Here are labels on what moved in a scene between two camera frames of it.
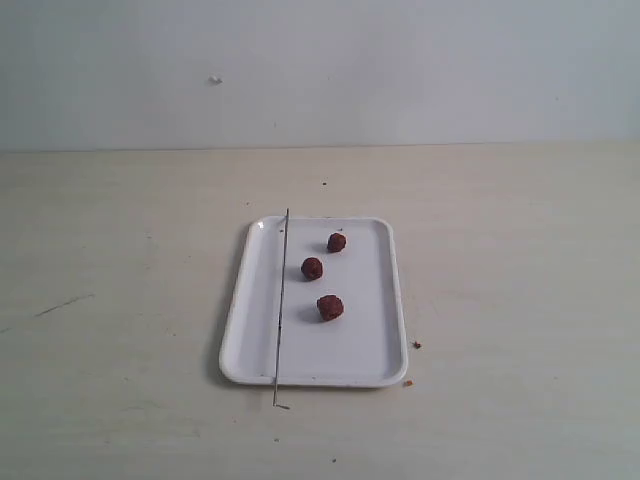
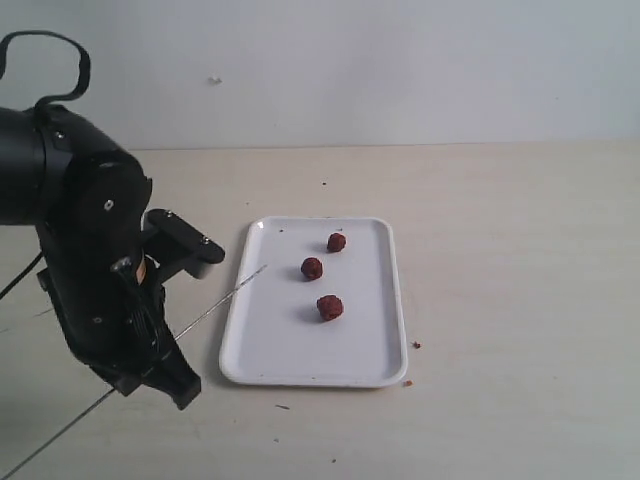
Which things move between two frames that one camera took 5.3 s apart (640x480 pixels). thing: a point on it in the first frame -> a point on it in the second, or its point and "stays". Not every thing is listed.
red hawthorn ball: (311, 268) stays
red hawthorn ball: (336, 242) stays
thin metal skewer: (277, 396) -> (116, 392)
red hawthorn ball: (330, 307) stays
